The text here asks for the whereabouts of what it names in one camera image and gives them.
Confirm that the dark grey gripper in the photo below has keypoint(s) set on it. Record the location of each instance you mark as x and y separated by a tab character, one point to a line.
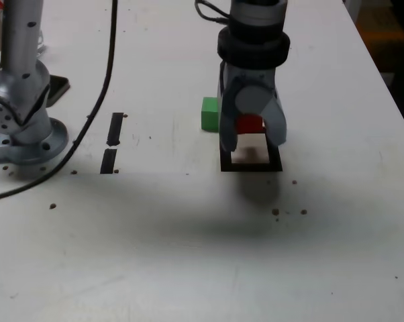
252	76

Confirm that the red cube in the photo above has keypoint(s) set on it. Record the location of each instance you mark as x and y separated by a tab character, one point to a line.
249	124

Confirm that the green cube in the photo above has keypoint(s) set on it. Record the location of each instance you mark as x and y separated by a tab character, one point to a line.
208	114

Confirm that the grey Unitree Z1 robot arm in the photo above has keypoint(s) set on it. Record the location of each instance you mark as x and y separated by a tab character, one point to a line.
21	50

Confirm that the black tape square outline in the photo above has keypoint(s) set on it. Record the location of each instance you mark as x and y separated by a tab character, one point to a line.
252	167

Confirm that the black tape strip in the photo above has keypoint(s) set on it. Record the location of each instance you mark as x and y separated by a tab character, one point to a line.
115	127

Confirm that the dark flat tray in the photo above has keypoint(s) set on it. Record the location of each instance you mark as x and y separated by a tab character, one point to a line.
58	88

